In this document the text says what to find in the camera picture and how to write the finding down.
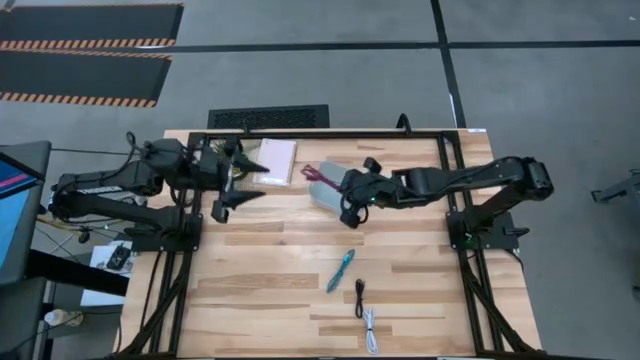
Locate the white paper sheet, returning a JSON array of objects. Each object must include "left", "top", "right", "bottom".
[{"left": 79, "top": 240, "right": 135, "bottom": 307}]

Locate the grey plastic bin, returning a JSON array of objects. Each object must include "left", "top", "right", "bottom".
[{"left": 307, "top": 160, "right": 352, "bottom": 221}]

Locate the black side desk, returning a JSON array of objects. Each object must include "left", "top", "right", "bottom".
[{"left": 0, "top": 248, "right": 130, "bottom": 360}]

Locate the maroon USB-C cable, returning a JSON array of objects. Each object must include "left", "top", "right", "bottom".
[{"left": 299, "top": 163, "right": 344, "bottom": 194}]

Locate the small black device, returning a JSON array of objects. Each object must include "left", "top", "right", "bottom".
[{"left": 106, "top": 243, "right": 133, "bottom": 273}]

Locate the potted succulent plant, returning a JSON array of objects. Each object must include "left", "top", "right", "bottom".
[{"left": 211, "top": 139, "right": 262, "bottom": 180}]

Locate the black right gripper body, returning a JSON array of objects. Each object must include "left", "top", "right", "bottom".
[{"left": 339, "top": 168, "right": 402, "bottom": 214}]

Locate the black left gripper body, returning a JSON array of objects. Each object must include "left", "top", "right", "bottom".
[{"left": 192, "top": 139, "right": 240, "bottom": 202}]

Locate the black floor vent grate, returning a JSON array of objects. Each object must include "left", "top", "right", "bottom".
[{"left": 207, "top": 103, "right": 331, "bottom": 130}]

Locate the teal USB-C cable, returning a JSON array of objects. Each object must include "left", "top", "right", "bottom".
[{"left": 326, "top": 248, "right": 357, "bottom": 295}]

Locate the black hazard-striped floor mat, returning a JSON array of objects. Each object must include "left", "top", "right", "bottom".
[
  {"left": 0, "top": 48, "right": 174, "bottom": 109},
  {"left": 0, "top": 2, "right": 185, "bottom": 52}
]

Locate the white USB-C cable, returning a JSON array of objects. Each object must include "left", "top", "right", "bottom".
[{"left": 362, "top": 306, "right": 381, "bottom": 357}]

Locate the white rectangular notebook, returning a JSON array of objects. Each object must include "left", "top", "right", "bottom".
[{"left": 251, "top": 138, "right": 299, "bottom": 188}]

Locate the black USB-C cable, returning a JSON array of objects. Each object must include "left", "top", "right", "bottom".
[{"left": 354, "top": 278, "right": 367, "bottom": 320}]

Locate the computer monitor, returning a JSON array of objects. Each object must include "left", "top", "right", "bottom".
[{"left": 0, "top": 140, "right": 53, "bottom": 287}]

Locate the clear plastic bottle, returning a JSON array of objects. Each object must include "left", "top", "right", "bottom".
[{"left": 43, "top": 308, "right": 85, "bottom": 329}]

